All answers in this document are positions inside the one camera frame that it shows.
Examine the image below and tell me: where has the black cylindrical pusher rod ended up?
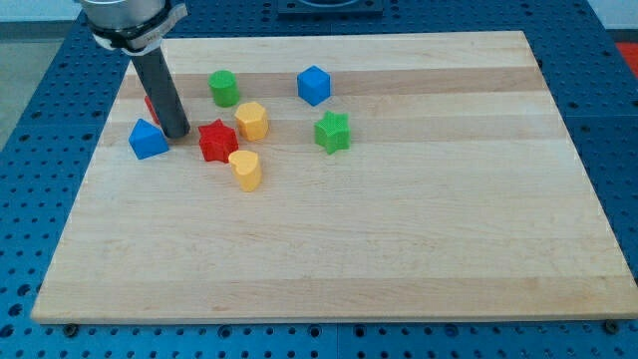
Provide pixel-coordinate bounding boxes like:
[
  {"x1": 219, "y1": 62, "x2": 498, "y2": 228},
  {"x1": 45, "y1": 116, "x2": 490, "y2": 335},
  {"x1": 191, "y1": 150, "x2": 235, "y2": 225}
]
[{"x1": 132, "y1": 48, "x2": 190, "y2": 139}]

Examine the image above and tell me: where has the yellow hexagon block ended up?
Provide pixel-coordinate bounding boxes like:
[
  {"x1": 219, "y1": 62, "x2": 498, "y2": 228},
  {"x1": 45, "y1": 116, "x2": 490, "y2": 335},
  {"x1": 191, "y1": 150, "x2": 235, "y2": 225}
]
[{"x1": 234, "y1": 102, "x2": 269, "y2": 141}]

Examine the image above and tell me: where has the blue cube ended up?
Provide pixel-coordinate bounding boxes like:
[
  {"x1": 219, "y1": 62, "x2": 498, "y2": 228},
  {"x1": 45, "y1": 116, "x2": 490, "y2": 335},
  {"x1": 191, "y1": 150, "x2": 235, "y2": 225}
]
[{"x1": 297, "y1": 65, "x2": 332, "y2": 106}]

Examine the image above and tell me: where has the red block behind rod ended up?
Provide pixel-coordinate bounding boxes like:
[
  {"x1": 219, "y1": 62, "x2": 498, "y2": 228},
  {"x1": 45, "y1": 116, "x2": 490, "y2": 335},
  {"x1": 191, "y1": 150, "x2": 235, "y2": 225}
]
[{"x1": 144, "y1": 96, "x2": 160, "y2": 126}]

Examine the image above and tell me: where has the blue triangular block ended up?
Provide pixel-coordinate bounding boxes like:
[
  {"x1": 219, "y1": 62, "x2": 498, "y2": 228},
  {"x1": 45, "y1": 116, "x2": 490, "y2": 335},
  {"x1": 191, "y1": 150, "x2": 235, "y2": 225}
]
[{"x1": 129, "y1": 119, "x2": 169, "y2": 160}]

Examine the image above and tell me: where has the red star block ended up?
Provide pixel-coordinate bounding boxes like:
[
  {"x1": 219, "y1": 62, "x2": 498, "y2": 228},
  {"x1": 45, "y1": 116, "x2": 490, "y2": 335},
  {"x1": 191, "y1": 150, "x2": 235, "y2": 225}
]
[{"x1": 198, "y1": 119, "x2": 238, "y2": 164}]

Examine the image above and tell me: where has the green cylinder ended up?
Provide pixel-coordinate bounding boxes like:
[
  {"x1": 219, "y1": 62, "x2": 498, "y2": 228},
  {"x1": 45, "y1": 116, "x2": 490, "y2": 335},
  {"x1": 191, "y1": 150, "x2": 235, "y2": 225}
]
[{"x1": 208, "y1": 70, "x2": 240, "y2": 108}]

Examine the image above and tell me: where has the yellow heart block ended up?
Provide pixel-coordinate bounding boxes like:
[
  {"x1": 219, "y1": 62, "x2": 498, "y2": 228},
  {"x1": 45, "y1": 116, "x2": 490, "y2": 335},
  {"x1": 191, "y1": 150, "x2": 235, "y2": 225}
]
[{"x1": 228, "y1": 150, "x2": 262, "y2": 192}]

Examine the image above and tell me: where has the wooden board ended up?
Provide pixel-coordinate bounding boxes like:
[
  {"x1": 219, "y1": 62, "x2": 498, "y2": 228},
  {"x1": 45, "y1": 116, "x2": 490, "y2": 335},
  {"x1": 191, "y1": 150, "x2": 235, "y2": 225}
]
[{"x1": 32, "y1": 31, "x2": 637, "y2": 324}]

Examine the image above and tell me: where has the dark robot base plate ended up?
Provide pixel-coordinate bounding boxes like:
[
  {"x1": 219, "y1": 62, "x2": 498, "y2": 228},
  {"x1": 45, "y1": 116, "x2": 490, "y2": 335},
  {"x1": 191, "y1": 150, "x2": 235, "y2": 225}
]
[{"x1": 275, "y1": 0, "x2": 386, "y2": 16}]

